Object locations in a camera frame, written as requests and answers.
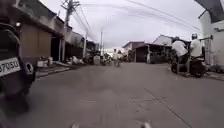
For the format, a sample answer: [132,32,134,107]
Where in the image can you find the person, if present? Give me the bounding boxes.
[189,32,204,63]
[170,36,190,75]
[112,48,120,68]

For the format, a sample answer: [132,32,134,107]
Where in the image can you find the utility pole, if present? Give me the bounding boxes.
[99,28,104,58]
[60,0,81,63]

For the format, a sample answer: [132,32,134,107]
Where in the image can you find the grey concrete road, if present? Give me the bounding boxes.
[0,62,224,128]

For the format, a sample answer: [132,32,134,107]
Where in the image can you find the low building with dark roof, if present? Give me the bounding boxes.
[121,34,193,64]

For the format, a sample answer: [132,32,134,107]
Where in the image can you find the raised concrete kerb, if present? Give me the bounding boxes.
[34,65,72,79]

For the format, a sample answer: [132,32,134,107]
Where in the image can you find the robot's own part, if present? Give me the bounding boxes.
[140,122,152,128]

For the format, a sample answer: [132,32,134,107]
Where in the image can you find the row of buildings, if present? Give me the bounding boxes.
[0,0,101,68]

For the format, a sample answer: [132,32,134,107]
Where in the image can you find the dark motorcycle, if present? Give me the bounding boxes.
[0,16,37,113]
[170,54,207,79]

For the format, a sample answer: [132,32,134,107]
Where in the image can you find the white building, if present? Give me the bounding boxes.
[194,0,224,69]

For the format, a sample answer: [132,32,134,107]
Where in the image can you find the overhead wires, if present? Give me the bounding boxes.
[68,0,203,38]

